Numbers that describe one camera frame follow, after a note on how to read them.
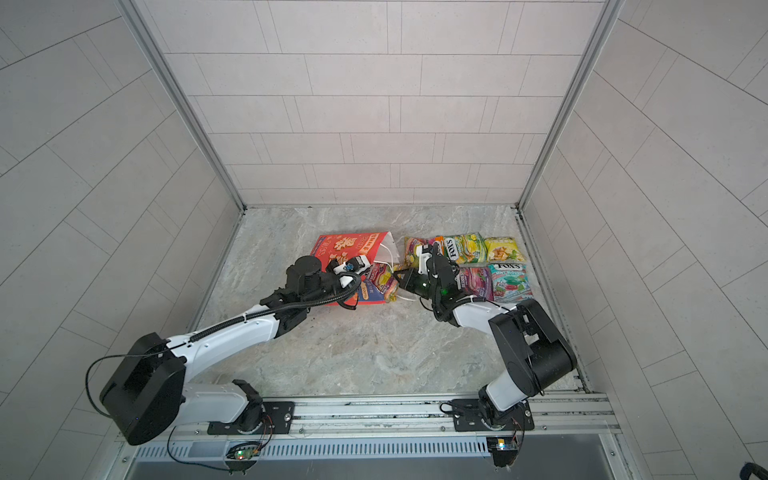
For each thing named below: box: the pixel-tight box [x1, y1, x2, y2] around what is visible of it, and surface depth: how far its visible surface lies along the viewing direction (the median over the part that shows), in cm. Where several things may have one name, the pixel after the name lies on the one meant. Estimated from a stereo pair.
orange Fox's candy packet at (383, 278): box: [367, 263, 399, 303], surface depth 86 cm
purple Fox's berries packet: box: [455, 267, 495, 301], surface depth 96 cm
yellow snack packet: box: [484, 237, 526, 263], surface depth 99 cm
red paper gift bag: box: [310, 231, 400, 305], surface depth 84 cm
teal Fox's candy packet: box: [488, 263, 533, 304], surface depth 95 cm
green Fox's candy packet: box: [444, 233, 488, 264], surface depth 104 cm
